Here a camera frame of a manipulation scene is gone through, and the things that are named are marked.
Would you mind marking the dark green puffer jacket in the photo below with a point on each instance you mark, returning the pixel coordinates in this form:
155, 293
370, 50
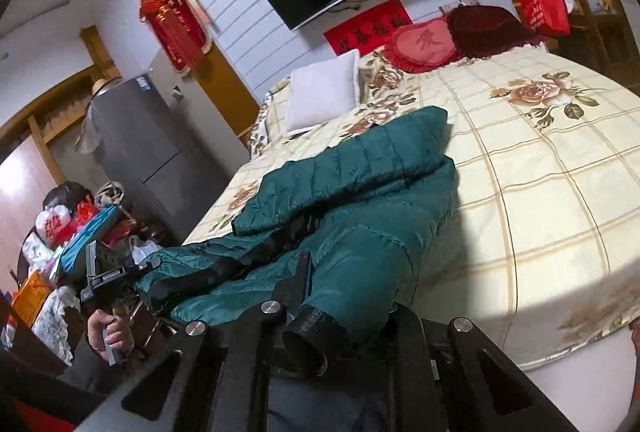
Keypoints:
364, 213

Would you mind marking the blue bag on clutter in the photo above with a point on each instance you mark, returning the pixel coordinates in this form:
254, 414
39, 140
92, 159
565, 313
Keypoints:
73, 257

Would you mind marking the wooden door frame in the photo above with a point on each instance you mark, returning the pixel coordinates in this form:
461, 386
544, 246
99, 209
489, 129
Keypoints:
226, 91

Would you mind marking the white square pillow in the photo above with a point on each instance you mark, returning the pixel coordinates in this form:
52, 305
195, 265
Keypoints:
322, 92

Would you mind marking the white lace cloth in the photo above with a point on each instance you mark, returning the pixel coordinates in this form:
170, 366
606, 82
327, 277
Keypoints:
50, 326

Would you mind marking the red shopping bag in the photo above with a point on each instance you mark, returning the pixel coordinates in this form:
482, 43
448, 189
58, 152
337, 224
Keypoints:
545, 17

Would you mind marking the orange plastic basket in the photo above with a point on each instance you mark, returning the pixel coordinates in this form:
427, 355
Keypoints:
29, 299

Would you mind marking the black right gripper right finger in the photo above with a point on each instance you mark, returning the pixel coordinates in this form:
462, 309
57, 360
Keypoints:
454, 378

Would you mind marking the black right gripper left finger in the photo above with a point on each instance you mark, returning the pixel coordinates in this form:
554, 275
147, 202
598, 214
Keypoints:
213, 378

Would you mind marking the floral cream bed quilt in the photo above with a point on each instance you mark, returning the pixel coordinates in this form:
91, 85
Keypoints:
542, 250

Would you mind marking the grey refrigerator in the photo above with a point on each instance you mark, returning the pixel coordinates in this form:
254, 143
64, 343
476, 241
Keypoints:
160, 136

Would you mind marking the white bag red print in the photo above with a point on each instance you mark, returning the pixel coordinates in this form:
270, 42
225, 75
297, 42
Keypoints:
52, 221

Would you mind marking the dark red velvet cushion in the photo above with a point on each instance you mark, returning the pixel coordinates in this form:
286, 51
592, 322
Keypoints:
482, 31

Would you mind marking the red couplet wall banner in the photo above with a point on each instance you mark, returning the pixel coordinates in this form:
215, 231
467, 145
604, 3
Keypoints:
368, 30

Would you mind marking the red heart-shaped cushion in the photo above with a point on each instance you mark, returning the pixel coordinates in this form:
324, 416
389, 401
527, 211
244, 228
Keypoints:
421, 47

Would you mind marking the red Chinese knot hanging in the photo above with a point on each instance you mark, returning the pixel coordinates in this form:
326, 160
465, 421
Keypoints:
179, 29

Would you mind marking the person's left hand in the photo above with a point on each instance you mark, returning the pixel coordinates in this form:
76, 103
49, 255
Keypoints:
109, 334

